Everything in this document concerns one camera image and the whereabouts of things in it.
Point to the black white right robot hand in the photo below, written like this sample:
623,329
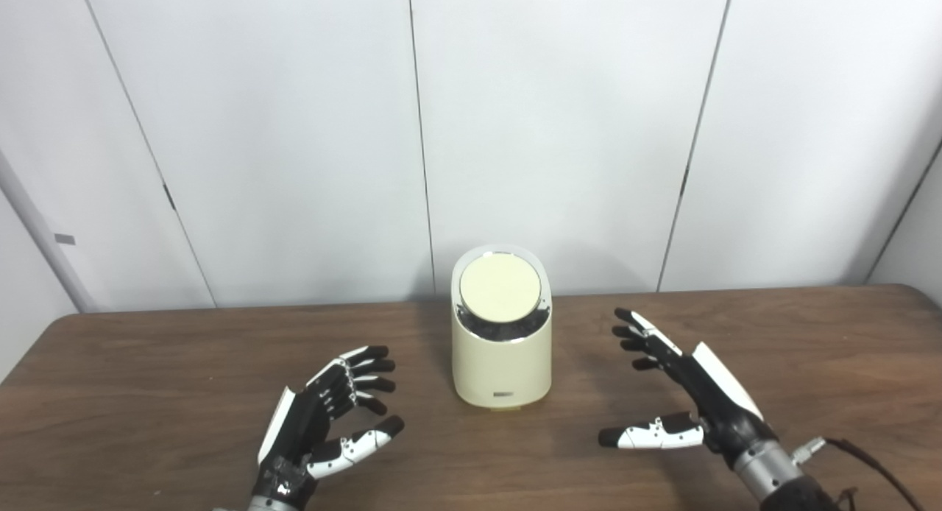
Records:
721,408

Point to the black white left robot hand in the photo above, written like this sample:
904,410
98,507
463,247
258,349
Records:
302,437

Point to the cream round bin lid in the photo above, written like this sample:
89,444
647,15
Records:
500,288

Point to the cream-colored bin body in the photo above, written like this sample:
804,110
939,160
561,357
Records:
500,367

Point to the small gray wall label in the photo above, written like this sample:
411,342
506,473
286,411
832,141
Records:
65,238

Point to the white wall corner post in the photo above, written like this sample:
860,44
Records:
40,238

